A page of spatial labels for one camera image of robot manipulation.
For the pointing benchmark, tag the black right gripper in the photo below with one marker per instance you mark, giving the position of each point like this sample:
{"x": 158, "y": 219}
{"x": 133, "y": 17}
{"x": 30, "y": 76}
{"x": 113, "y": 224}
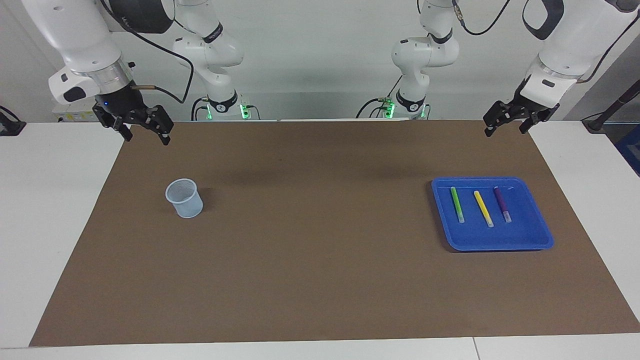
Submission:
{"x": 122, "y": 102}

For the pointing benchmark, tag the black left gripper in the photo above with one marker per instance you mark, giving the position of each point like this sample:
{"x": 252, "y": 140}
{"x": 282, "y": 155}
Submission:
{"x": 525, "y": 105}

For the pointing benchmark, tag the purple pen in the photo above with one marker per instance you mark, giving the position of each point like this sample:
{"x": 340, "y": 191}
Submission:
{"x": 501, "y": 202}

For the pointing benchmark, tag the yellow pen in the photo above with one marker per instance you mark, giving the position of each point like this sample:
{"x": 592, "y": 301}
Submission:
{"x": 482, "y": 207}

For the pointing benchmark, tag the green pen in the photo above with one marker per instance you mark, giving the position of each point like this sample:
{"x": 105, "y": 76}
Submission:
{"x": 456, "y": 202}

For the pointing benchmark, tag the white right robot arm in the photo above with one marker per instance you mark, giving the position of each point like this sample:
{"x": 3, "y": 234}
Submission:
{"x": 75, "y": 35}

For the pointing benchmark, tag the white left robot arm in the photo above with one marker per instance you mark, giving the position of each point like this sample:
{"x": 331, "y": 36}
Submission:
{"x": 575, "y": 30}

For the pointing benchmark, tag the white power strip box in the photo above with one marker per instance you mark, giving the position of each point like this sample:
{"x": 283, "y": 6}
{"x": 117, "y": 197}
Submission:
{"x": 75, "y": 117}

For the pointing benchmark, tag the black stand pole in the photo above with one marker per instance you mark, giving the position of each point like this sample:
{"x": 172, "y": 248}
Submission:
{"x": 612, "y": 107}

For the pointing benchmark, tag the translucent plastic cup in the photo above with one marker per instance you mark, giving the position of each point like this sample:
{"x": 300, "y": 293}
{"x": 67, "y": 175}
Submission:
{"x": 190, "y": 207}

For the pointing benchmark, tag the blue box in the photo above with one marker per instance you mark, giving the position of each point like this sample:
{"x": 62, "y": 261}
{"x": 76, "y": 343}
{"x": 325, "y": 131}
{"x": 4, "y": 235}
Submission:
{"x": 631, "y": 150}

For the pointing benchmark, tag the blue plastic tray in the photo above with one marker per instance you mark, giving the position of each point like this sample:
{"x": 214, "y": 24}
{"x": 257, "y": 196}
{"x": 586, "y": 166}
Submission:
{"x": 525, "y": 235}

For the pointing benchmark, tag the black table clamp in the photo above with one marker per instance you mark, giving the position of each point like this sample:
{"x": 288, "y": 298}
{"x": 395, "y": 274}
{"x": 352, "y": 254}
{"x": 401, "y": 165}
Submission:
{"x": 10, "y": 127}

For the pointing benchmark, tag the brown table mat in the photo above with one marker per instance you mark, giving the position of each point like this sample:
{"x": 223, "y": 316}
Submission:
{"x": 320, "y": 275}

